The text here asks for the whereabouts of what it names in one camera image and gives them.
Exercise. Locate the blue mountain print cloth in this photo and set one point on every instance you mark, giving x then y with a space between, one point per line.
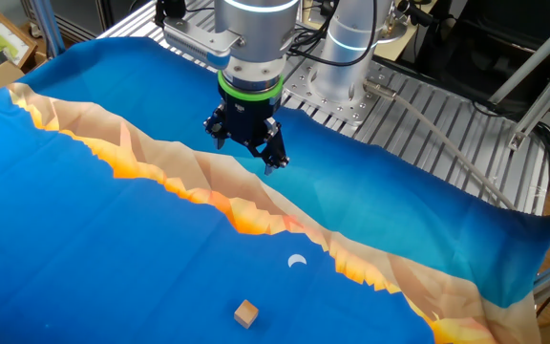
112 239

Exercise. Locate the black side panel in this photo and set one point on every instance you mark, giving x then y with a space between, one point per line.
84 14

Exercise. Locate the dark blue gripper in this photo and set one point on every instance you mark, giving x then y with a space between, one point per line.
246 119

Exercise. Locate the beige board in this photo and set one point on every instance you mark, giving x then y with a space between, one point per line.
413 43

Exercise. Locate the black equipment box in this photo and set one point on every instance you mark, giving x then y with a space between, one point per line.
471 48

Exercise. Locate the wooden picture frame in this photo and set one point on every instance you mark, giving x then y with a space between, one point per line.
3 48

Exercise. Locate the small wooden block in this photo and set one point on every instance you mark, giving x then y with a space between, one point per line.
246 315

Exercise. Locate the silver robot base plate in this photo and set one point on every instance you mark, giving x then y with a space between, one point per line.
332 107

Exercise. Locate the silver camera mount bracket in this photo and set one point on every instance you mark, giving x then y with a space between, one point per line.
217 40

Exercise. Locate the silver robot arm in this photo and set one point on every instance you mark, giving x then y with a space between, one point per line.
256 28

